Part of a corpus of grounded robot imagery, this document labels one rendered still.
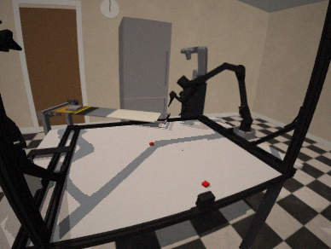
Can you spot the small red block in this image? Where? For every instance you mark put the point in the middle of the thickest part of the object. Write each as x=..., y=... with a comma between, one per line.
x=205, y=184

